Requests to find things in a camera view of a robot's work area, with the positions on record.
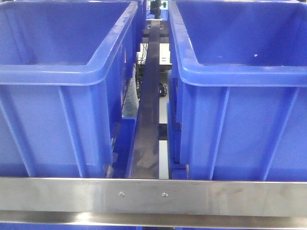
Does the blue bin lower shelf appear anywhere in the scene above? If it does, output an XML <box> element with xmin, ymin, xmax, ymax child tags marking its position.
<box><xmin>111</xmin><ymin>117</ymin><xmax>137</xmax><ymax>179</ymax></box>

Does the blue plastic bin front right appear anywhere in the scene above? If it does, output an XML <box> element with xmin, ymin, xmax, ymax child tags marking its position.
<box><xmin>168</xmin><ymin>0</ymin><xmax>307</xmax><ymax>182</ymax></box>

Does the blue plastic bin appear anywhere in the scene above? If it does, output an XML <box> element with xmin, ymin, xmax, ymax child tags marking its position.
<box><xmin>168</xmin><ymin>0</ymin><xmax>307</xmax><ymax>182</ymax></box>
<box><xmin>0</xmin><ymin>0</ymin><xmax>138</xmax><ymax>178</ymax></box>

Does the blue plastic bin front left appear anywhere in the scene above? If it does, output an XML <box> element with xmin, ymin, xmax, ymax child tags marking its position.
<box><xmin>0</xmin><ymin>0</ymin><xmax>138</xmax><ymax>178</ymax></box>

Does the steel divider rail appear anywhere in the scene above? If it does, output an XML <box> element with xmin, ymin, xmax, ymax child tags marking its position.
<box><xmin>127</xmin><ymin>21</ymin><xmax>160</xmax><ymax>179</ymax></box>

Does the steel shelf front rail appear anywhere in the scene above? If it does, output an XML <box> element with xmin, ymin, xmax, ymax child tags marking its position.
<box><xmin>0</xmin><ymin>177</ymin><xmax>307</xmax><ymax>230</ymax></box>

